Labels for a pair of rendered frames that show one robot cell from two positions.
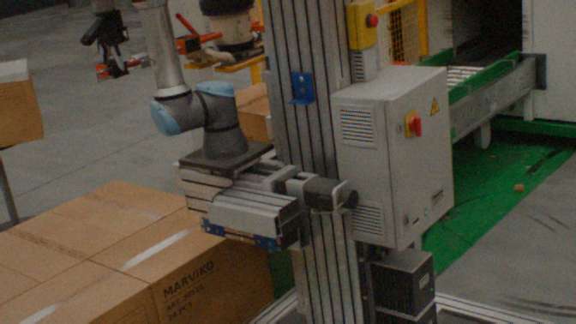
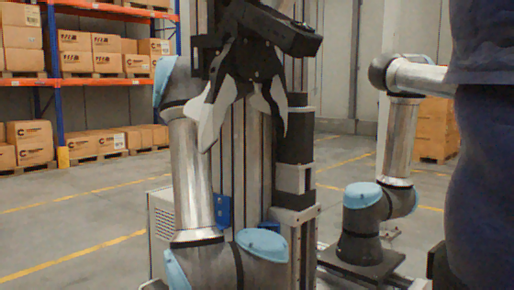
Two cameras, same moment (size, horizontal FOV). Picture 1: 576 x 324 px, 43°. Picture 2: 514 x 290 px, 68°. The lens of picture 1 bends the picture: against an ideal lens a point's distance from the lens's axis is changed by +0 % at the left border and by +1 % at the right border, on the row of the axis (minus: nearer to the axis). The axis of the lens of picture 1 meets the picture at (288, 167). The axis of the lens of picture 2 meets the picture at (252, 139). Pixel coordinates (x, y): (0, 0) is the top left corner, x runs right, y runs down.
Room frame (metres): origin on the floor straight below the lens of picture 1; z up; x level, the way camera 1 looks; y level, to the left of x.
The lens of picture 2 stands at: (3.38, -0.14, 1.60)
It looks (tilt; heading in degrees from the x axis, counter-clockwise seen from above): 9 degrees down; 181
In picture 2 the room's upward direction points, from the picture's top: straight up
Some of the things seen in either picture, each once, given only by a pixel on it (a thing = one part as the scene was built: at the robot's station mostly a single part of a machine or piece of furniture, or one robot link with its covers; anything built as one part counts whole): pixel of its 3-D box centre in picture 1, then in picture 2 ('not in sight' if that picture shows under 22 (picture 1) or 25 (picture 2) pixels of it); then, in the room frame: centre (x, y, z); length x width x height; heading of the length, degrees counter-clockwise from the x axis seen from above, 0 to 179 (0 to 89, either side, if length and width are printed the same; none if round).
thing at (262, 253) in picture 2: not in sight; (258, 262); (2.60, -0.14, 1.20); 0.13 x 0.12 x 0.14; 109
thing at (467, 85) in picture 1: (461, 93); not in sight; (3.87, -1.00, 0.60); 1.60 x 0.10 x 0.09; 137
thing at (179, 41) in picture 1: (185, 45); not in sight; (2.86, 0.33, 1.28); 0.10 x 0.08 x 0.06; 45
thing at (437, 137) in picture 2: not in sight; (428, 115); (-4.39, 3.38, 0.87); 1.21 x 1.02 x 1.74; 139
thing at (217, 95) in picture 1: (215, 102); (363, 206); (2.22, 0.20, 1.20); 0.13 x 0.12 x 0.14; 119
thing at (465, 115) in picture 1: (439, 132); not in sight; (3.57, -0.80, 0.50); 2.31 x 0.05 x 0.19; 137
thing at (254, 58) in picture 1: (251, 55); not in sight; (2.97, 0.09, 1.17); 0.34 x 0.10 x 0.05; 135
